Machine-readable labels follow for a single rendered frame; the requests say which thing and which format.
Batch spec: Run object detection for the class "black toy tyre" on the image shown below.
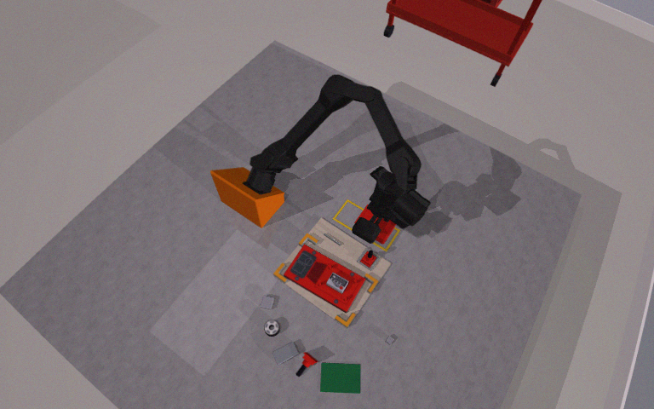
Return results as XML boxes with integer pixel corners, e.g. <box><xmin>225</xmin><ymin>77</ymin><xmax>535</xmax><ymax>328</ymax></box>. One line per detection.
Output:
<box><xmin>264</xmin><ymin>320</ymin><xmax>280</xmax><ymax>337</ymax></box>

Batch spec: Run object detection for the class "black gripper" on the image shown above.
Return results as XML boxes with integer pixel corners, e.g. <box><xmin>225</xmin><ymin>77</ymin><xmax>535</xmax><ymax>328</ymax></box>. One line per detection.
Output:
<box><xmin>352</xmin><ymin>193</ymin><xmax>393</xmax><ymax>244</ymax></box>

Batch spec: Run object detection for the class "green flat rectangular mat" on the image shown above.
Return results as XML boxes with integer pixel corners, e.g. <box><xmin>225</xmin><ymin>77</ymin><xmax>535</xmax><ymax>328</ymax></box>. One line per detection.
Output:
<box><xmin>320</xmin><ymin>363</ymin><xmax>360</xmax><ymax>394</ymax></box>

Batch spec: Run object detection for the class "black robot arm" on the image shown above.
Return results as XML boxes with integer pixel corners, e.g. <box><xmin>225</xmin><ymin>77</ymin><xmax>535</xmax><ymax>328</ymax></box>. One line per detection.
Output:
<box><xmin>242</xmin><ymin>75</ymin><xmax>431</xmax><ymax>229</ymax></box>

